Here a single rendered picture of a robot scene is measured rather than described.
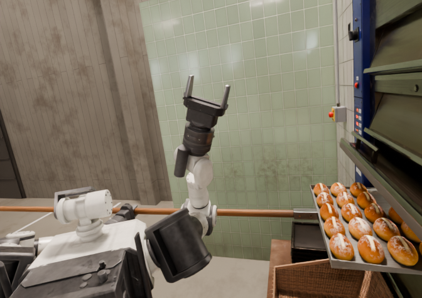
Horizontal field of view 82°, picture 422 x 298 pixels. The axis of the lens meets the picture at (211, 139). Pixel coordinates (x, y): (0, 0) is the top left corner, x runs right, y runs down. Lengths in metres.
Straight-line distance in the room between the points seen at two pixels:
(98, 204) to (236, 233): 2.11
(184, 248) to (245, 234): 2.01
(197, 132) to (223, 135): 1.59
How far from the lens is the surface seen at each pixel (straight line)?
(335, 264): 0.86
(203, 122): 0.68
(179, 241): 0.64
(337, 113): 1.85
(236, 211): 1.09
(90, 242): 0.70
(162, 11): 2.49
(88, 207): 0.66
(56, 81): 5.20
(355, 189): 1.26
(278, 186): 2.34
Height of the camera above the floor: 1.72
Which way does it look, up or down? 11 degrees down
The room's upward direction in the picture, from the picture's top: 8 degrees counter-clockwise
